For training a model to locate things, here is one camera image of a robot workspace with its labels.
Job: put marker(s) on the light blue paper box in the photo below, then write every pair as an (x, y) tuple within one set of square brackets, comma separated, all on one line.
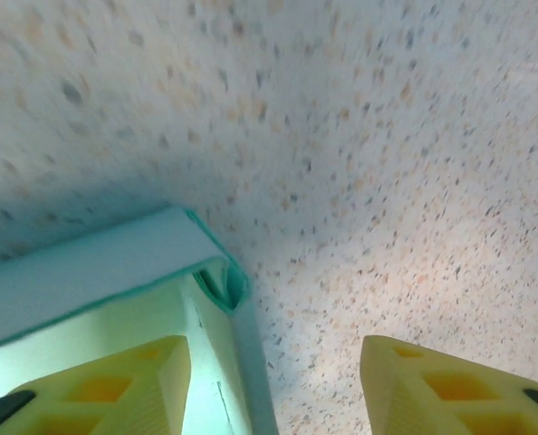
[(115, 281)]

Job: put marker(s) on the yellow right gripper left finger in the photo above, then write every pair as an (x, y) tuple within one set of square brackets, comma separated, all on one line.
[(115, 399)]

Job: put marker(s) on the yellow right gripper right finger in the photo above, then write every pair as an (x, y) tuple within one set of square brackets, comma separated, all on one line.
[(432, 399)]

